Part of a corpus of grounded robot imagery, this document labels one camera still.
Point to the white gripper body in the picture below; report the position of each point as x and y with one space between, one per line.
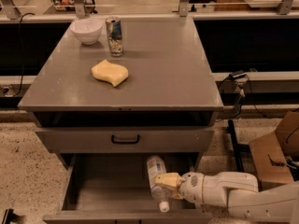
192 186

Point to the clear plastic water bottle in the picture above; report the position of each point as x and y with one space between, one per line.
155 166

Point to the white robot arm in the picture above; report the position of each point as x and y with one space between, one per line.
238 193

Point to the grey cabinet with counter top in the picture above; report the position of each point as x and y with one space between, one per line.
169 85

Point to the open grey middle drawer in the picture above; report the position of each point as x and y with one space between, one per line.
114 189

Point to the closed grey top drawer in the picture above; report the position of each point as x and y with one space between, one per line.
152 139

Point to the black floor stand bar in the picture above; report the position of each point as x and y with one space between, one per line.
238 160

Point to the brown cardboard box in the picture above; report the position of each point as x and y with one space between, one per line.
269 152

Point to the yellow sponge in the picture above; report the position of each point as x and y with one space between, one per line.
109 72

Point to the black object bottom left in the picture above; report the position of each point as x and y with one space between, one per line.
11 218

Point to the tall metal drink can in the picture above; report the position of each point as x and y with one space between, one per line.
114 36

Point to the white bowl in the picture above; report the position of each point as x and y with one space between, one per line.
87 31

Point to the black drawer handle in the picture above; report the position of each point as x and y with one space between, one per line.
124 140

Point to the black power adapter with cables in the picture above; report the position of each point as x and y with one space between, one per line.
241 80

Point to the metal railing post right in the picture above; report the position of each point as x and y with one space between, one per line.
284 7

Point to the metal railing post far left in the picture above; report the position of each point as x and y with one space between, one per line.
10 9

